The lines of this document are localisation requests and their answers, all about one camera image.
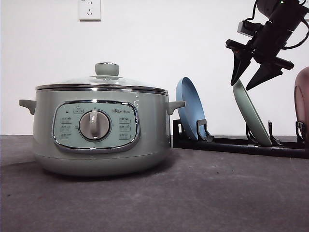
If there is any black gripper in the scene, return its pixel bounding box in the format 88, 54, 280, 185
225, 20, 294, 90

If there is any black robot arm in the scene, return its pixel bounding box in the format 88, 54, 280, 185
225, 0, 304, 91

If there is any green electric steamer pot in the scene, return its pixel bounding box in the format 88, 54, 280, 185
19, 84, 186, 176

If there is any black dish rack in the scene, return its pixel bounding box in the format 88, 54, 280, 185
173, 119, 309, 159

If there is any glass pot lid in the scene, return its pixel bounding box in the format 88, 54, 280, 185
36, 62, 168, 93

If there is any blue plate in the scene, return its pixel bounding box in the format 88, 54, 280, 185
176, 77, 206, 139

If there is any green plate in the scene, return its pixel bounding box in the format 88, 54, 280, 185
232, 79, 272, 146

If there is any white wall socket left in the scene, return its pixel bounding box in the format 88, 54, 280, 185
79, 0, 101, 22

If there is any pink plate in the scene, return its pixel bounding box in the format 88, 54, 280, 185
294, 66, 309, 145

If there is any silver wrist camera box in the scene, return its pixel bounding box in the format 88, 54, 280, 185
237, 21, 254, 37

